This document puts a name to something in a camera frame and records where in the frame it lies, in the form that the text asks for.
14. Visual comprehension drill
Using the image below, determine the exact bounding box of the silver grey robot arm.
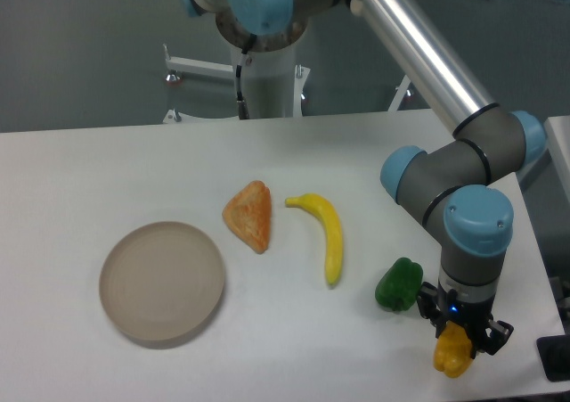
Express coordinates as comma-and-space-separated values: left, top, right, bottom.
181, 0, 546, 354

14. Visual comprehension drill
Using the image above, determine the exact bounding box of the green toy pepper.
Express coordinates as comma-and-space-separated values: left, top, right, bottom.
374, 257, 423, 312

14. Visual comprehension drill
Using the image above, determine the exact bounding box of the yellow toy banana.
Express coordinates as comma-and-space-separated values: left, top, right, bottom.
285, 193, 344, 287

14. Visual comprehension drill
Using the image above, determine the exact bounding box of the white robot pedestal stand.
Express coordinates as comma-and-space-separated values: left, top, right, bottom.
160, 18, 418, 126

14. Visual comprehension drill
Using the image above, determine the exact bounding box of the beige round plate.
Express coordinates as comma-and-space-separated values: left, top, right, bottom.
99, 221, 225, 348

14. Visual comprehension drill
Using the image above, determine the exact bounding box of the yellow toy pepper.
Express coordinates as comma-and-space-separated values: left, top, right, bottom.
433, 322, 473, 378

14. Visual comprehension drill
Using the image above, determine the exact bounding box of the black device at edge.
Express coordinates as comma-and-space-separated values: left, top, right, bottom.
536, 334, 570, 382

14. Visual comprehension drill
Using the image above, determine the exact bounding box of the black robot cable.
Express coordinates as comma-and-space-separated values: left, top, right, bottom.
233, 32, 259, 120

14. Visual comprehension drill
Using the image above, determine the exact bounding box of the orange toy bread slice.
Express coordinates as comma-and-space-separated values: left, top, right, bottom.
222, 180, 272, 254

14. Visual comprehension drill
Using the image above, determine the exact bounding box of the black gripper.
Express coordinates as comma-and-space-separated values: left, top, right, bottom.
416, 275, 514, 357

